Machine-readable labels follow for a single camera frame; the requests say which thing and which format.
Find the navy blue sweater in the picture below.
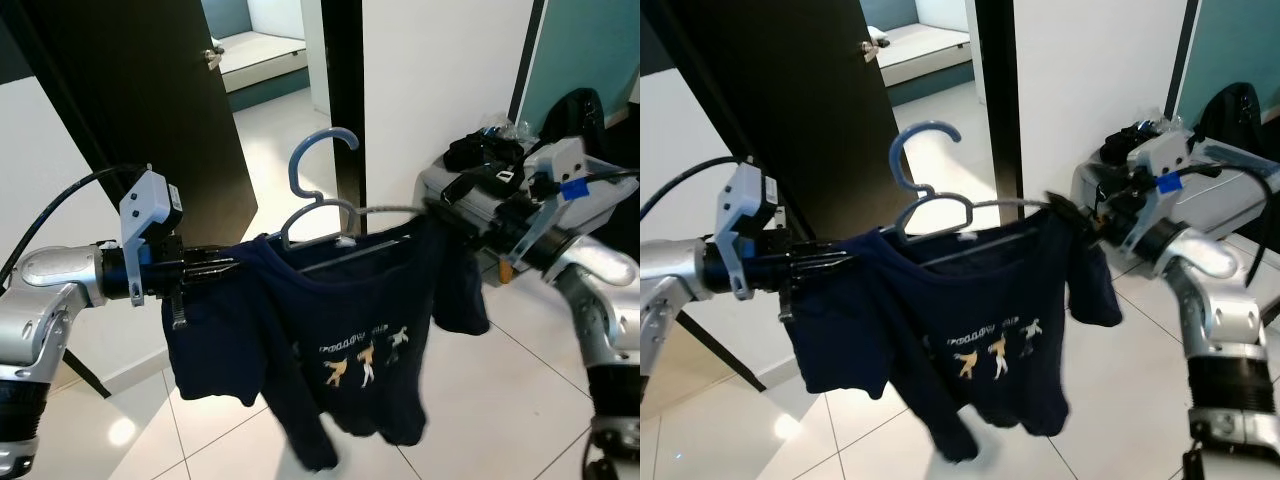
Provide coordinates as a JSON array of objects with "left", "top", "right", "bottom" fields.
[
  {"left": 162, "top": 218, "right": 493, "bottom": 473},
  {"left": 778, "top": 212, "right": 1125, "bottom": 465}
]

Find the grey blue plastic hanger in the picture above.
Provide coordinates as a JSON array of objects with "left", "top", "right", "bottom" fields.
[
  {"left": 886, "top": 119, "right": 1063, "bottom": 243},
  {"left": 277, "top": 126, "right": 443, "bottom": 253}
]

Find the grey equipment case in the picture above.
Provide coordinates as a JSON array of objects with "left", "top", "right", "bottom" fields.
[
  {"left": 418, "top": 133, "right": 641, "bottom": 269},
  {"left": 1073, "top": 125, "right": 1280, "bottom": 243}
]

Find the black bag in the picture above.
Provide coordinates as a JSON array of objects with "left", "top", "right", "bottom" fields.
[
  {"left": 533, "top": 87, "right": 613, "bottom": 166},
  {"left": 1193, "top": 81, "right": 1268, "bottom": 143}
]

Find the dark brown door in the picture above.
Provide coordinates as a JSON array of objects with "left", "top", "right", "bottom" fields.
[
  {"left": 8, "top": 0, "right": 261, "bottom": 248},
  {"left": 655, "top": 0, "right": 908, "bottom": 236}
]

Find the bed with white mattress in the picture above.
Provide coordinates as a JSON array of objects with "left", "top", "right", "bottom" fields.
[
  {"left": 203, "top": 30, "right": 314, "bottom": 98},
  {"left": 868, "top": 20, "right": 977, "bottom": 93}
]

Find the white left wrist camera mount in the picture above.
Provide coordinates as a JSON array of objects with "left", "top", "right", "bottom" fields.
[
  {"left": 117, "top": 169, "right": 186, "bottom": 308},
  {"left": 713, "top": 162, "right": 791, "bottom": 301}
]

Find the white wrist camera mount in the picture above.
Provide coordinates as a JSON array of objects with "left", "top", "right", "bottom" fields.
[
  {"left": 498, "top": 136, "right": 591, "bottom": 278},
  {"left": 713, "top": 162, "right": 791, "bottom": 301},
  {"left": 117, "top": 169, "right": 186, "bottom": 308},
  {"left": 1113, "top": 127, "right": 1198, "bottom": 258}
]

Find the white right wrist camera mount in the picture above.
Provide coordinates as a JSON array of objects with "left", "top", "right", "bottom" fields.
[
  {"left": 1113, "top": 127, "right": 1198, "bottom": 258},
  {"left": 498, "top": 136, "right": 591, "bottom": 278}
]

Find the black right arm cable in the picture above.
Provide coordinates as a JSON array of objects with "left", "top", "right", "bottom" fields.
[
  {"left": 580, "top": 165, "right": 641, "bottom": 191},
  {"left": 1190, "top": 163, "right": 1280, "bottom": 303}
]

